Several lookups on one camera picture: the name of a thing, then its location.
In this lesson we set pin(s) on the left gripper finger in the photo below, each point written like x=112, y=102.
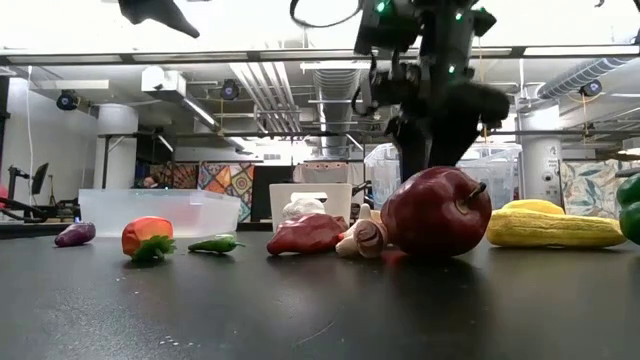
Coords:
x=155, y=12

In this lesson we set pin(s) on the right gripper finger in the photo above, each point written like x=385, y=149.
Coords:
x=452, y=145
x=412, y=150

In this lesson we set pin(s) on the dark red apple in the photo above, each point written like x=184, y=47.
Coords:
x=432, y=212

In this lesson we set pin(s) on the white garlic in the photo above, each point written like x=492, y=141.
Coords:
x=367, y=237

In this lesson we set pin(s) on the yellow lemon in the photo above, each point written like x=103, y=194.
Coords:
x=534, y=205

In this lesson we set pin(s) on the white garlic bulb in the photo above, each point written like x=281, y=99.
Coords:
x=302, y=207

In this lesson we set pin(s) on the red bell pepper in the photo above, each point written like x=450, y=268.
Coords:
x=305, y=234

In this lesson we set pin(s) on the green bell pepper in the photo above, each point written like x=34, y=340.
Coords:
x=631, y=210

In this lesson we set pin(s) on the green chili pepper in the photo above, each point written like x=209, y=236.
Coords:
x=216, y=244

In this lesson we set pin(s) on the small purple eggplant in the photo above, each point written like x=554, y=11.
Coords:
x=75, y=234

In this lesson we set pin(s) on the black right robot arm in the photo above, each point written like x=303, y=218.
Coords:
x=445, y=40

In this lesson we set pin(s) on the clear plastic bin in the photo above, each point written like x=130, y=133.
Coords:
x=160, y=210
x=492, y=175

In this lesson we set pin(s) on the white round column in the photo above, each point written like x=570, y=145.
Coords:
x=541, y=170
x=116, y=150

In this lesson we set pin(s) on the white plastic basket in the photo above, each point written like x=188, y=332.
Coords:
x=330, y=195

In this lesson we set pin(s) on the person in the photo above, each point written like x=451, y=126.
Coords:
x=150, y=181

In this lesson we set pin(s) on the black monitor on stand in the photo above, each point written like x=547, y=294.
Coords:
x=40, y=177

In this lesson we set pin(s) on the black overhead frame bar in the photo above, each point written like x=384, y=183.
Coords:
x=200, y=56

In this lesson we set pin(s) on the silver ventilation duct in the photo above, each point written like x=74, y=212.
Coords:
x=580, y=75
x=336, y=110

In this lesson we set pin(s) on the black ceiling camera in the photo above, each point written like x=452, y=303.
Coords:
x=591, y=88
x=230, y=89
x=67, y=100

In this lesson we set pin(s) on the pale patterned wall hanging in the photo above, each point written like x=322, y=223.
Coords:
x=595, y=190

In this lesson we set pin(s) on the colourful patterned wall hanging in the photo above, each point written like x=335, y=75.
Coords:
x=227, y=182

